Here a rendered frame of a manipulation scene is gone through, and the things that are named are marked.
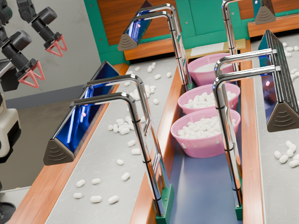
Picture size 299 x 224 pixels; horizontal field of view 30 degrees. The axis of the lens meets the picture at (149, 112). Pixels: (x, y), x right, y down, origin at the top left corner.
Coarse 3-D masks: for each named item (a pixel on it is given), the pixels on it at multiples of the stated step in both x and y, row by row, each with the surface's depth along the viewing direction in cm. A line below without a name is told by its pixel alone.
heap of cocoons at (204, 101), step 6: (198, 96) 245; (204, 96) 243; (210, 96) 242; (228, 96) 236; (234, 96) 235; (192, 102) 243; (198, 102) 238; (204, 102) 236; (210, 102) 235; (210, 114) 226
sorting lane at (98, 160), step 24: (144, 72) 296; (96, 144) 223; (120, 144) 217; (96, 168) 203; (120, 168) 198; (144, 168) 194; (72, 192) 190; (96, 192) 186; (120, 192) 182; (48, 216) 178; (72, 216) 175; (96, 216) 172; (120, 216) 168
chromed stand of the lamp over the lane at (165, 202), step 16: (96, 80) 171; (112, 80) 169; (128, 80) 168; (96, 96) 156; (112, 96) 155; (128, 96) 154; (144, 96) 170; (144, 112) 172; (144, 128) 167; (144, 144) 159; (144, 160) 161; (160, 160) 178; (160, 176) 181; (160, 208) 167
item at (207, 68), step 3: (213, 63) 284; (204, 66) 284; (207, 66) 282; (210, 66) 281; (213, 66) 279; (225, 66) 276; (198, 69) 282; (201, 69) 280; (204, 69) 280; (207, 69) 277; (210, 69) 276; (213, 69) 275; (204, 81) 269
